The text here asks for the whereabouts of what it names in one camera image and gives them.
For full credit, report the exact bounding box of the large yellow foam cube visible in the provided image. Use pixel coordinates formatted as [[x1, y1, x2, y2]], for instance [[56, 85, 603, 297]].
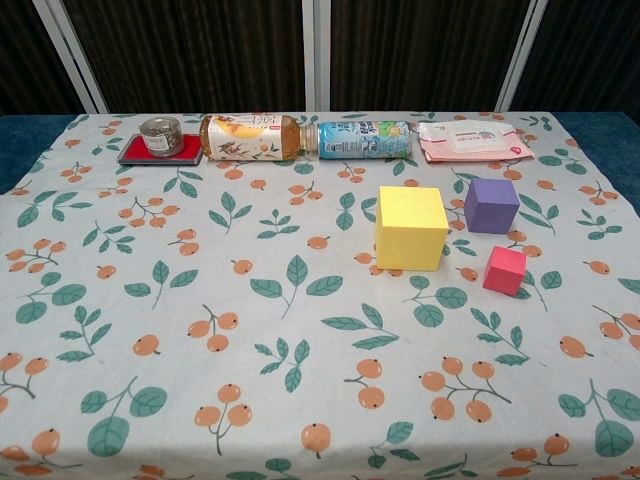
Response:
[[374, 185, 449, 273]]

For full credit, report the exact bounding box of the purple block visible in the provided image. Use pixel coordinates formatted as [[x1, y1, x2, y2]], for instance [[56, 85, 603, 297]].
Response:
[[464, 178, 521, 235]]

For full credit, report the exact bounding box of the small red foam cube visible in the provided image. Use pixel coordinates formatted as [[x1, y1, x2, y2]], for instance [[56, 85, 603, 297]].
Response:
[[482, 245, 529, 298]]

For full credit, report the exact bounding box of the light blue drink can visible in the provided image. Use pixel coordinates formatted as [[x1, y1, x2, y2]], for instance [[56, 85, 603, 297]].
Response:
[[316, 119, 419, 161]]

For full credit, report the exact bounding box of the fruit leaf print tablecloth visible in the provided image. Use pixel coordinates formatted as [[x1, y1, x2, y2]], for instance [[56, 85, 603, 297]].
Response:
[[0, 112, 640, 480]]

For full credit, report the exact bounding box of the amber tea bottle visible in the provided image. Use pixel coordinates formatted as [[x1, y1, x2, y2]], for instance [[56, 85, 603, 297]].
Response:
[[198, 113, 321, 162]]

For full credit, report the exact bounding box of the pink wet wipes pack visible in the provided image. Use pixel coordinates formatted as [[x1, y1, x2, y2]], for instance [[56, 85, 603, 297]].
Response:
[[417, 119, 535, 165]]

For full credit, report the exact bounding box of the small silver tin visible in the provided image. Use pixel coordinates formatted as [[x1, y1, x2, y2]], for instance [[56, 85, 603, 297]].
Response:
[[138, 117, 184, 158]]

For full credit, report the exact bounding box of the red box with coin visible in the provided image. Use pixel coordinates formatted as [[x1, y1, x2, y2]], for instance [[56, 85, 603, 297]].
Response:
[[117, 132, 205, 166]]

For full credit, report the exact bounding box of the dark folding screen panel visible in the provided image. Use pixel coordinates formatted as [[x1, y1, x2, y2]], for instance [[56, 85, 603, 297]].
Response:
[[47, 0, 314, 114], [0, 0, 89, 117], [499, 0, 640, 114], [312, 0, 546, 114]]

